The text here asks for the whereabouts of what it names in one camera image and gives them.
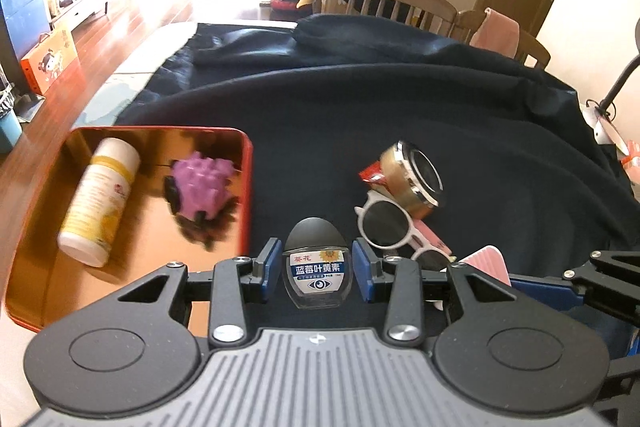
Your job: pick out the black-capped eye drop bottle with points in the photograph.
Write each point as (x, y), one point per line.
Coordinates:
(317, 277)

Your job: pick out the red tin box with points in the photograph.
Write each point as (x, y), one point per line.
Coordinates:
(145, 257)

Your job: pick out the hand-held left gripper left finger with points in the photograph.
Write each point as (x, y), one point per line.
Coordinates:
(270, 264)

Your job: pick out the white sunglasses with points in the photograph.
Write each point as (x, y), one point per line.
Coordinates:
(385, 222)

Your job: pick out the white yellow-label bottle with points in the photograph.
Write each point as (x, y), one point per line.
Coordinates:
(100, 202)

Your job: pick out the pink flat card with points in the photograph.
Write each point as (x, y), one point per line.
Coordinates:
(432, 238)

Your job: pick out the round gold tin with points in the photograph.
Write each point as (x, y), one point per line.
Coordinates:
(410, 177)

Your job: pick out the small red packet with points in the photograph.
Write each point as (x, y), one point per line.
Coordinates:
(372, 174)

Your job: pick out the purple spiky ball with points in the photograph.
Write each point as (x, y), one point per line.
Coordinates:
(202, 182)

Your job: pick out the orange cardboard box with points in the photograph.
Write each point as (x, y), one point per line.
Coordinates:
(50, 62)

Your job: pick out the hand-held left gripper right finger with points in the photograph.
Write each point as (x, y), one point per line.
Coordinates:
(362, 269)

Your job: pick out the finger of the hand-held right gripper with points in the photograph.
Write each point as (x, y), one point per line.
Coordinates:
(550, 292)

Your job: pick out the dark blue cloth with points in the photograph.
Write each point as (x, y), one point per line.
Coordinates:
(350, 107)

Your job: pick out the pink towel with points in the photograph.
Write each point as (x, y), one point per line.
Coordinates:
(495, 32)

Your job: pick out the blue bin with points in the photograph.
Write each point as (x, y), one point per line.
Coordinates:
(9, 129)

